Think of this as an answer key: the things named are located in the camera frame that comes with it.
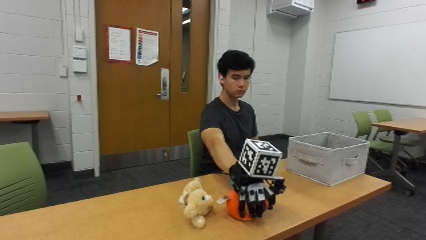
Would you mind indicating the orange soft toy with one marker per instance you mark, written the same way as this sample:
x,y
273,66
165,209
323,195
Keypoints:
x,y
233,206

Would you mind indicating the white cube with black markers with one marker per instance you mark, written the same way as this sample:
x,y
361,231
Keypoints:
x,y
260,158

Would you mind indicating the white fabric storage bin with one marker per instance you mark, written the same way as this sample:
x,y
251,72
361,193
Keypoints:
x,y
327,160

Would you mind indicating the cream teddy bear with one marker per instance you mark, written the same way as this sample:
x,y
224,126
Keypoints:
x,y
196,201

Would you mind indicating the green chair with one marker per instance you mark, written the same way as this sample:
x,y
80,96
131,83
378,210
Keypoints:
x,y
364,125
195,150
20,180
384,116

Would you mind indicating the the person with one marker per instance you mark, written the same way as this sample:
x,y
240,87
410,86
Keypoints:
x,y
231,123

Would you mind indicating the metal door kick plate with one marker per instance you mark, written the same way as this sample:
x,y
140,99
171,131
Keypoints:
x,y
141,156

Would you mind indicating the wooden table with metal legs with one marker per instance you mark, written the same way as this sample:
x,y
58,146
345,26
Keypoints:
x,y
401,126

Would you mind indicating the wooden door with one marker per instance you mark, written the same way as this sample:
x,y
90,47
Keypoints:
x,y
134,106

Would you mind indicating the whiteboard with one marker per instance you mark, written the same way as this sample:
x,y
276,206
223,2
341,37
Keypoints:
x,y
381,63

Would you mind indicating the narrow door window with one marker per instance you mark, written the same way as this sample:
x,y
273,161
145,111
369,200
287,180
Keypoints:
x,y
185,50

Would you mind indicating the colourful paper notice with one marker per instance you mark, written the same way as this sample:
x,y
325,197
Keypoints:
x,y
147,46

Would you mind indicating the white paper notice red border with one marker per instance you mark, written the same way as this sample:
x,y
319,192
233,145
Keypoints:
x,y
120,44

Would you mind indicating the wooden side table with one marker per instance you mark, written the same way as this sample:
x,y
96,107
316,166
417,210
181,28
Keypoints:
x,y
22,116

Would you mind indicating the red exit sign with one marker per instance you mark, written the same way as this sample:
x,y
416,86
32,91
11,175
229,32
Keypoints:
x,y
365,1

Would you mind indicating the red wall alarm switch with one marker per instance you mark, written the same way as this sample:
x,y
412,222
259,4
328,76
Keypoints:
x,y
79,97

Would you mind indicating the white wall-mounted unit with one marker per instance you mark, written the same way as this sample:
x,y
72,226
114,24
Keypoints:
x,y
291,6

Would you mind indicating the white wall switch box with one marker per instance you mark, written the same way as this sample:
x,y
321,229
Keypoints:
x,y
80,66
80,52

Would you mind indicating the small white wall plate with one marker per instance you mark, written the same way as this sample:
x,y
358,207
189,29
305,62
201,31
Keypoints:
x,y
63,71

